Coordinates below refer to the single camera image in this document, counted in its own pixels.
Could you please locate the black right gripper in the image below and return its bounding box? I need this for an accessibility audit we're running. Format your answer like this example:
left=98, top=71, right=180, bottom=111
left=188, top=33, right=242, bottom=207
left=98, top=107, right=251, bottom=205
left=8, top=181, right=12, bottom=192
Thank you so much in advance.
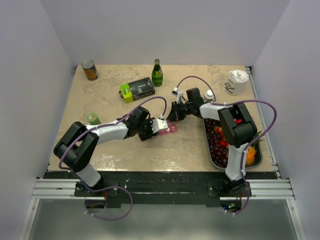
left=166, top=101, right=194, bottom=123

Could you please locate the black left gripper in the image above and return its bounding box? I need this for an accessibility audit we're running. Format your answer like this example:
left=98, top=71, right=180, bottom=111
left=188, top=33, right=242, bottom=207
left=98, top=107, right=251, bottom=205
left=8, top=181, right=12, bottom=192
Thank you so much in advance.
left=137, top=117, right=159, bottom=142

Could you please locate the pink weekly pill organizer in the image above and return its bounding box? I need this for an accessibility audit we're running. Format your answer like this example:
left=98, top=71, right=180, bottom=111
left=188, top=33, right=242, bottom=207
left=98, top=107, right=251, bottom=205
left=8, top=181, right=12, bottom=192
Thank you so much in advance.
left=159, top=124, right=178, bottom=136

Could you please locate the green pill bottle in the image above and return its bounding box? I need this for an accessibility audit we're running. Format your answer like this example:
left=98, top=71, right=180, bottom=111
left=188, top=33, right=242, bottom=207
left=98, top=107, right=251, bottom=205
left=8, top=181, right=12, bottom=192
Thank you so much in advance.
left=87, top=112, right=101, bottom=125

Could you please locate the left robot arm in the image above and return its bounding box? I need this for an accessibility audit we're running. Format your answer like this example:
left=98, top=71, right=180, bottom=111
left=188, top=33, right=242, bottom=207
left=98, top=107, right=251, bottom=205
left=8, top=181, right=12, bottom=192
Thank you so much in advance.
left=53, top=106, right=159, bottom=196

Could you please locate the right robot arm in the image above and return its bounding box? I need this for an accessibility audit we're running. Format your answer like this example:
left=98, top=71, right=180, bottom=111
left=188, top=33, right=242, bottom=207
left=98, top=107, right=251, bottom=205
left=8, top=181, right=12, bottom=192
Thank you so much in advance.
left=166, top=87, right=257, bottom=197

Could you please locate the white supplement bottle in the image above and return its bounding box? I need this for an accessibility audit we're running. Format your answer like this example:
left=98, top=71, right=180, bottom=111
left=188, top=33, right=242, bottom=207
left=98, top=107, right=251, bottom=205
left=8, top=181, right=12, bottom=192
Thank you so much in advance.
left=203, top=89, right=215, bottom=103

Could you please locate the black green razor box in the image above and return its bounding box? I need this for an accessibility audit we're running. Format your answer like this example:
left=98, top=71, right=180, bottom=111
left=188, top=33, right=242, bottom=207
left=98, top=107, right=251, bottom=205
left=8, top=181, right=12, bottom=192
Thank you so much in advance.
left=118, top=77, right=155, bottom=103

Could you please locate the green glass bottle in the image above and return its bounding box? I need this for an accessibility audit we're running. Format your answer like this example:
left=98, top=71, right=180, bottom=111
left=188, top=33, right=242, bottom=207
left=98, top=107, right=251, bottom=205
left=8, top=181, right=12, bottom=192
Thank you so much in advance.
left=151, top=59, right=164, bottom=87

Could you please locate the grey fruit tray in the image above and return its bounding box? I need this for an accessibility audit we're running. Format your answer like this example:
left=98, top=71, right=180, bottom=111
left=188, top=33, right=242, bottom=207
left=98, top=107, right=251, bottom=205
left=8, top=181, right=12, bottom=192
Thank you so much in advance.
left=203, top=118, right=263, bottom=170

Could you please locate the dark red grapes bunch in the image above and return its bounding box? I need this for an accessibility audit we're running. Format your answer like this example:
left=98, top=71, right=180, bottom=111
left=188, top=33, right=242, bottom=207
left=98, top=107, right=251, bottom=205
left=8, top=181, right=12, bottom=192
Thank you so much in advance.
left=204, top=119, right=229, bottom=169

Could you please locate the white paper bag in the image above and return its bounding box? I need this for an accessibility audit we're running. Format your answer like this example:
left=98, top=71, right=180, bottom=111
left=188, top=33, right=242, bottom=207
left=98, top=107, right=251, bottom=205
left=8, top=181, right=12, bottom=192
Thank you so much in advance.
left=223, top=69, right=249, bottom=96

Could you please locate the yellow dragon fruit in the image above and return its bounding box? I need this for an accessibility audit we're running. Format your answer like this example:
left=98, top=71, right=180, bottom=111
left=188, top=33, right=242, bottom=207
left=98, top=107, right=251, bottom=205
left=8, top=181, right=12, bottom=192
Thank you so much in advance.
left=245, top=138, right=265, bottom=167

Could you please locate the orange labelled tin can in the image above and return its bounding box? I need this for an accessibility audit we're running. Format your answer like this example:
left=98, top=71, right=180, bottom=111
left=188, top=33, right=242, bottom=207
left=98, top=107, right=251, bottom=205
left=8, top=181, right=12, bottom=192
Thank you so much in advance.
left=81, top=59, right=99, bottom=81

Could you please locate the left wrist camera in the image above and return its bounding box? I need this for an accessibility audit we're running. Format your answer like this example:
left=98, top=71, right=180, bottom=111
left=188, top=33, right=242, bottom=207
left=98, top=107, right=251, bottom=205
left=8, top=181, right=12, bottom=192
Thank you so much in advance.
left=151, top=118, right=168, bottom=133

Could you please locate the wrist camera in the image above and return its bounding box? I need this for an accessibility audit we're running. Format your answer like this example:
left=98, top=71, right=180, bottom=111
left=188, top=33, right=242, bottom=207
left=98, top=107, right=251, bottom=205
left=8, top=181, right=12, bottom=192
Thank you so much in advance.
left=151, top=118, right=168, bottom=133
left=171, top=87, right=184, bottom=104

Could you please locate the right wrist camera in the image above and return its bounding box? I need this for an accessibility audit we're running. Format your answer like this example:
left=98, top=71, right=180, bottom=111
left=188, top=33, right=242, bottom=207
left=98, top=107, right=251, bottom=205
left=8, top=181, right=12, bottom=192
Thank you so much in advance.
left=171, top=87, right=184, bottom=104

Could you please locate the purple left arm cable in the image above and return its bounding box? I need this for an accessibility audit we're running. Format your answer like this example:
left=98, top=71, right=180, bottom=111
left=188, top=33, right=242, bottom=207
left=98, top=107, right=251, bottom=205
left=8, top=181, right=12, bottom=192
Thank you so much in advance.
left=58, top=96, right=168, bottom=221

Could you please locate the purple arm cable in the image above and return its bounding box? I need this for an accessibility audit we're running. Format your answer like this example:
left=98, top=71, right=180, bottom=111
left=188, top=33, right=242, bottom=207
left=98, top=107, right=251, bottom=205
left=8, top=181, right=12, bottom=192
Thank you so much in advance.
left=178, top=75, right=278, bottom=216
left=58, top=96, right=168, bottom=221

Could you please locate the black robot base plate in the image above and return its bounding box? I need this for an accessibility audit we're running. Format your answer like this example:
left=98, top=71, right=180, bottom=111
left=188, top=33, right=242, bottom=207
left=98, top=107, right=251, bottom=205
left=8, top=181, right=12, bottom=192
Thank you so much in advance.
left=42, top=169, right=280, bottom=210

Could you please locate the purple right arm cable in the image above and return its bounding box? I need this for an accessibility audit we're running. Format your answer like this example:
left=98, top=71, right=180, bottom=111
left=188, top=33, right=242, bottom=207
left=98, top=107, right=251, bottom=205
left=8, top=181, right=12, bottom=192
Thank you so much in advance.
left=178, top=75, right=278, bottom=216

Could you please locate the aluminium frame rail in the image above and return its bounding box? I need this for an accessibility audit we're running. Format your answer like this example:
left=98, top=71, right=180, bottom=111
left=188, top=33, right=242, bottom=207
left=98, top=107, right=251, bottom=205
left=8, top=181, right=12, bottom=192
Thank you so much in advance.
left=31, top=66, right=297, bottom=201

